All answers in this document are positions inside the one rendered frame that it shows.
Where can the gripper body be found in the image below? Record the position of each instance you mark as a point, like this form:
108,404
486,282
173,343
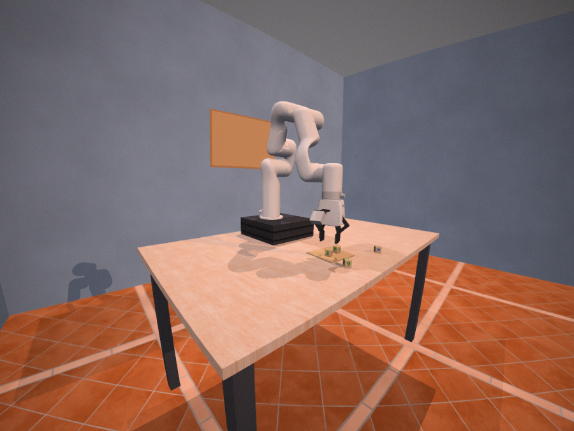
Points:
336,207

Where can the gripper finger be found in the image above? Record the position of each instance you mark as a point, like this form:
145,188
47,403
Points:
321,231
339,230

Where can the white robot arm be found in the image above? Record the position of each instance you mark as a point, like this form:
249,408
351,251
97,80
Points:
307,123

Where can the tan flat mat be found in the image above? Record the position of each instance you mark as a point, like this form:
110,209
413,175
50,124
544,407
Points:
337,256

